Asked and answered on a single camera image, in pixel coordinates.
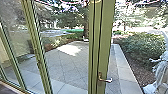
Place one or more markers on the green framed window wall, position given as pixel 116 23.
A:
pixel 35 43

